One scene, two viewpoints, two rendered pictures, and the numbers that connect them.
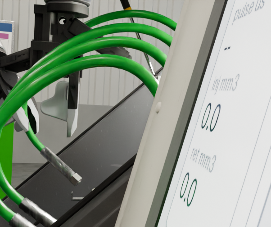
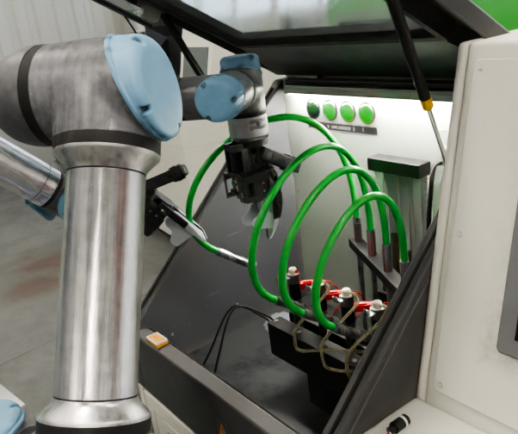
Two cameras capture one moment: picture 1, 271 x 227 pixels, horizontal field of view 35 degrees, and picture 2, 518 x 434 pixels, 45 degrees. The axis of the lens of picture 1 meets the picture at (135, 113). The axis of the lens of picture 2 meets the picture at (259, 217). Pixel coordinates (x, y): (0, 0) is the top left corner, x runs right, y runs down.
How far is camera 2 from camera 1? 0.84 m
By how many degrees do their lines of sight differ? 32
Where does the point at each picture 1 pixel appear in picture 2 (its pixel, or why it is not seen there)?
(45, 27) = (244, 162)
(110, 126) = (218, 202)
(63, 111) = (268, 221)
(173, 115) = (493, 244)
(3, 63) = (151, 186)
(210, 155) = not seen: outside the picture
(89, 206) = (415, 288)
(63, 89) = not seen: hidden behind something
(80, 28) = (268, 153)
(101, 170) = (220, 243)
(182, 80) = (492, 228)
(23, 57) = (175, 176)
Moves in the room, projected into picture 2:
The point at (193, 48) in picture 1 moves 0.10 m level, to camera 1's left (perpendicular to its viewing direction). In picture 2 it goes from (496, 215) to (447, 234)
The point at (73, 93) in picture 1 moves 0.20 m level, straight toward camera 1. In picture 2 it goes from (279, 207) to (355, 226)
